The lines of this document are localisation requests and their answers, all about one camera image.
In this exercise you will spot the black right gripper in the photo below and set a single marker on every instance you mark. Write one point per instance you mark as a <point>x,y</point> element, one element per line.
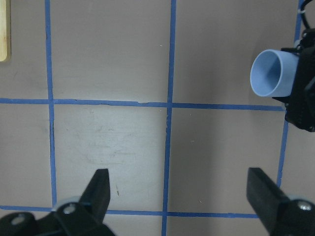
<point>301,107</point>

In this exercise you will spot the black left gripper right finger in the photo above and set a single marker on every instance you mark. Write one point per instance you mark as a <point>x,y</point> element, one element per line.
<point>280,214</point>

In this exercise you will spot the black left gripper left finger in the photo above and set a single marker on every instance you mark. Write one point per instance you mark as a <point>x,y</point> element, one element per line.
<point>77,218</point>

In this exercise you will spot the light blue plastic cup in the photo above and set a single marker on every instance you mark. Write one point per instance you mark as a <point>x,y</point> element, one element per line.
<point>273,73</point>

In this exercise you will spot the wooden mug tree stand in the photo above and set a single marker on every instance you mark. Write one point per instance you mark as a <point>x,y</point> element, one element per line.
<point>5,30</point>

